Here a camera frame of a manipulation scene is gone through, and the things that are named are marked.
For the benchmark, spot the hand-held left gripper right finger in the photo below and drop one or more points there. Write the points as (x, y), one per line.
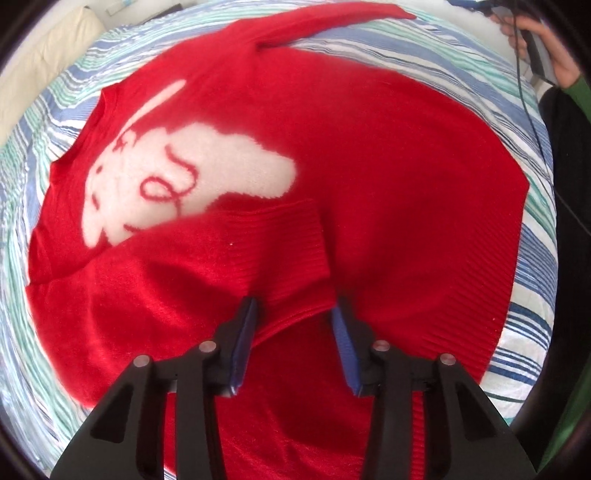
(346, 350)

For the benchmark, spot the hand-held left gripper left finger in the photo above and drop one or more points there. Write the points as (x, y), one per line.
(244, 344)

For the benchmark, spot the red sweater with white rabbit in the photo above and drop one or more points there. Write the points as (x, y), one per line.
(369, 207)

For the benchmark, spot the person's right forearm green sleeve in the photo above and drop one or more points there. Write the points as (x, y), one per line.
(579, 99)

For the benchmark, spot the person's right hand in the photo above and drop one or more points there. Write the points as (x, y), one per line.
(567, 67)

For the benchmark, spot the person's dark clothing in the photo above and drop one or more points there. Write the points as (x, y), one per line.
(570, 230)

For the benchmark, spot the blue green striped bedsheet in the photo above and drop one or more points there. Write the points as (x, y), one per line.
(69, 92)

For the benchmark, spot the cream padded cushion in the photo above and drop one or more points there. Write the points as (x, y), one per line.
(41, 60)

